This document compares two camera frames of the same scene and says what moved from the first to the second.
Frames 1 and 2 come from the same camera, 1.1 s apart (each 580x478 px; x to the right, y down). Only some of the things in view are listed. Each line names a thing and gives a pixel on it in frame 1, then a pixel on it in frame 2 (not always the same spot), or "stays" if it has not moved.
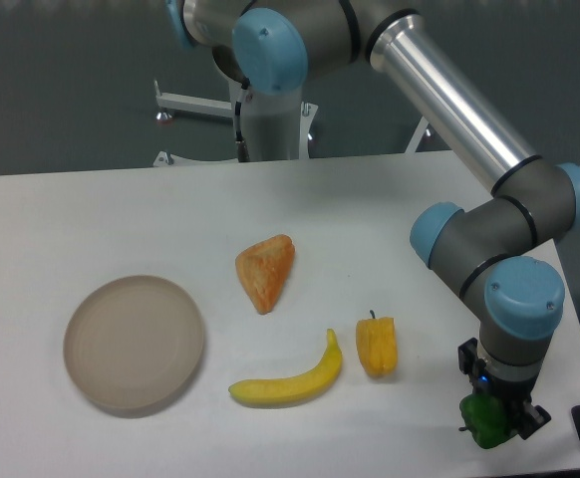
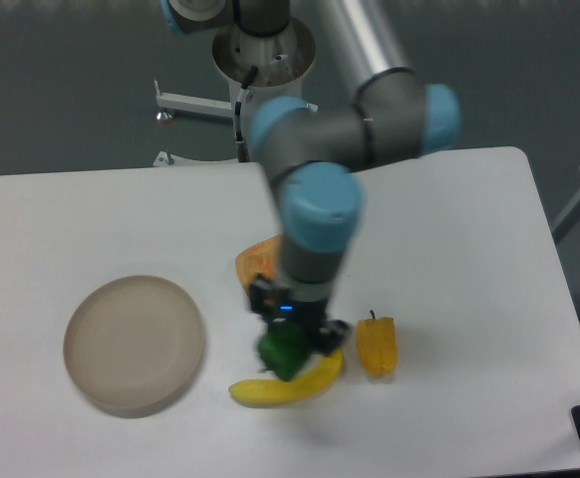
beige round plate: [134, 341] stays
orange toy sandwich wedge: [262, 268] stays
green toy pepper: [483, 415] to [282, 347]
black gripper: [521, 417] to [323, 334]
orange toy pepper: [378, 344] stays
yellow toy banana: [291, 389] stays
